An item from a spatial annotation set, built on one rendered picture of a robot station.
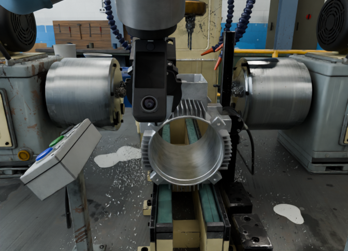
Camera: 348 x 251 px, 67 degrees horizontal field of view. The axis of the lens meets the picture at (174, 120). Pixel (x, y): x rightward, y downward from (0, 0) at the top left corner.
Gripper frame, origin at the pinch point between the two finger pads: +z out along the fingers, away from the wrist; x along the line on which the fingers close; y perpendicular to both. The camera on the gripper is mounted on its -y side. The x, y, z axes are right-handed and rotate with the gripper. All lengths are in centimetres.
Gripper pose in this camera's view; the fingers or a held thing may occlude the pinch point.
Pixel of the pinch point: (156, 124)
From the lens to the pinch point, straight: 49.4
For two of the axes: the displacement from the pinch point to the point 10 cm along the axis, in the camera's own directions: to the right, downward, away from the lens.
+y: -0.2, -7.6, 6.5
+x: -10.0, 0.1, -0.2
